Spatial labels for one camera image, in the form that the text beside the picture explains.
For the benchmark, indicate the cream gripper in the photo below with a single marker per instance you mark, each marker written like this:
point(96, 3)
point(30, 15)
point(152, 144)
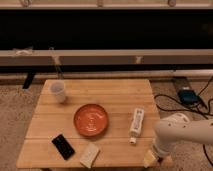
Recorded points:
point(149, 159)

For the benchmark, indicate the orange round plate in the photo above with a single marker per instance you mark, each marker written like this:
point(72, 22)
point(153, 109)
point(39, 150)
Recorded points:
point(90, 120)

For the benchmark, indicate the white plastic bottle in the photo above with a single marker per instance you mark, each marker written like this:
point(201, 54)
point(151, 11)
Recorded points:
point(136, 125)

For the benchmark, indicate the wooden table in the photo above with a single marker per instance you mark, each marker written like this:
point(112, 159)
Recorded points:
point(115, 114)

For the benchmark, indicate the blue power adapter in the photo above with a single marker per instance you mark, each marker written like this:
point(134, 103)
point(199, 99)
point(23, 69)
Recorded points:
point(188, 97)

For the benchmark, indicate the translucent plastic cup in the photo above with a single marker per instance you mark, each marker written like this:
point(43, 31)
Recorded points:
point(57, 89)

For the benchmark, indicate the black smartphone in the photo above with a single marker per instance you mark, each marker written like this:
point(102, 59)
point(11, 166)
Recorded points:
point(63, 147)

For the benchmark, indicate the white sponge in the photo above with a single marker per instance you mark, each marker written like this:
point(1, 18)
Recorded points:
point(89, 155)

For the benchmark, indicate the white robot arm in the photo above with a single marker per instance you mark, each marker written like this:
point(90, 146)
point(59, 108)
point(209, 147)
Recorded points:
point(177, 127)

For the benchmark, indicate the grey horizontal rail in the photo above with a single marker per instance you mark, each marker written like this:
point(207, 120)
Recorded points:
point(135, 57)

